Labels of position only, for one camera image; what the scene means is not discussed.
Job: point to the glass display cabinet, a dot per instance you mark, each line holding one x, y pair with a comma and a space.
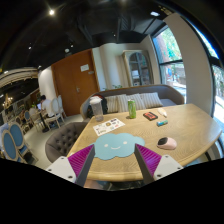
138, 67

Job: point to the striped cushion middle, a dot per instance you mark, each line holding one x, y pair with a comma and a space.
123, 100

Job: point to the black and red box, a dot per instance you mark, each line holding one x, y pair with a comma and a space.
150, 116

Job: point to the black backpack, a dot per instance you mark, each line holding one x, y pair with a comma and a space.
103, 104

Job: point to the blue oval back chair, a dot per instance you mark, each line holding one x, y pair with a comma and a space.
13, 145

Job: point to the striped cushion right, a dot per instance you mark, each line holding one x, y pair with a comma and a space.
151, 100

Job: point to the white cream object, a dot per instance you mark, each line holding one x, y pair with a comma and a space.
162, 112

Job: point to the grey tufted armchair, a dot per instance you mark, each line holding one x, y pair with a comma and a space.
61, 141

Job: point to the pink and black mouse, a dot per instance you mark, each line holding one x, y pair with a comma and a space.
167, 143

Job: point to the small teal object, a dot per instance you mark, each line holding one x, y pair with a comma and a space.
161, 123

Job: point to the seated person in white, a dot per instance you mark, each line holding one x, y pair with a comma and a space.
46, 106

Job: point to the beige curved sofa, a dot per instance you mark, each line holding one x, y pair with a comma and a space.
168, 95

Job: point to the wooden door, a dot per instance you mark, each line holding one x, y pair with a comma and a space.
75, 80

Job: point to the striped cushion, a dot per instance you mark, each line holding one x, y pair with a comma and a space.
123, 100
151, 100
112, 104

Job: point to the striped cushion left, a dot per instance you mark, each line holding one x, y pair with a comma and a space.
112, 104

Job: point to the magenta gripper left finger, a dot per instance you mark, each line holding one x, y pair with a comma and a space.
74, 168

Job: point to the clear plastic tumbler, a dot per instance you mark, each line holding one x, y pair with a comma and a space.
95, 103

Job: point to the white sticker sheet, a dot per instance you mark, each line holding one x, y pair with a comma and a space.
108, 126

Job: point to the green drink can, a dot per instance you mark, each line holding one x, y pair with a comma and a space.
132, 109

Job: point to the white dining chair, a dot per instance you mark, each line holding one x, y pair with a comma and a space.
56, 113

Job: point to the blue cloud mouse pad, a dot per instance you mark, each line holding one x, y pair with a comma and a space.
121, 145

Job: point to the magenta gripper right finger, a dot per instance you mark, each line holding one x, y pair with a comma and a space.
154, 166

